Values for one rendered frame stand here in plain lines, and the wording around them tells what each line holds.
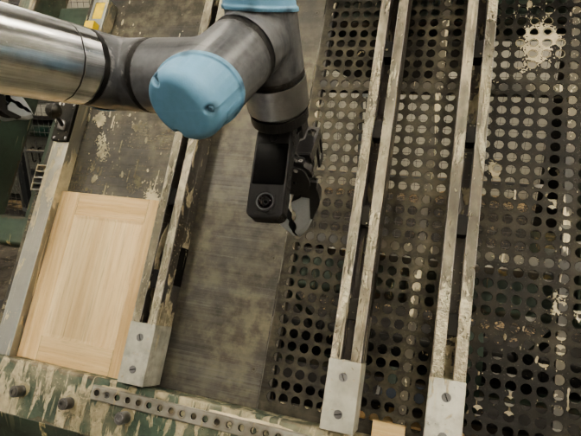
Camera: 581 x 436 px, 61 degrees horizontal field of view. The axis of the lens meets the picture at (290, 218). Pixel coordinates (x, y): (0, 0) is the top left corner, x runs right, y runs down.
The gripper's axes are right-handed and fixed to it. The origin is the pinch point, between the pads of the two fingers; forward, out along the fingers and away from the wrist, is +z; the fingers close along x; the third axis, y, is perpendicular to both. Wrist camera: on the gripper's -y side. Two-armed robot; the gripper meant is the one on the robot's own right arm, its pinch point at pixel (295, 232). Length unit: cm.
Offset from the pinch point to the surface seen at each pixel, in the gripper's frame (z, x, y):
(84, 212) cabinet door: 25, 63, 21
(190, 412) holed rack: 40.3, 23.1, -14.6
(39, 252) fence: 29, 71, 10
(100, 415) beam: 43, 43, -18
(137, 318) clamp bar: 31.2, 38.7, -1.4
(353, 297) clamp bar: 28.3, -5.6, 9.6
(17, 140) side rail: 20, 95, 40
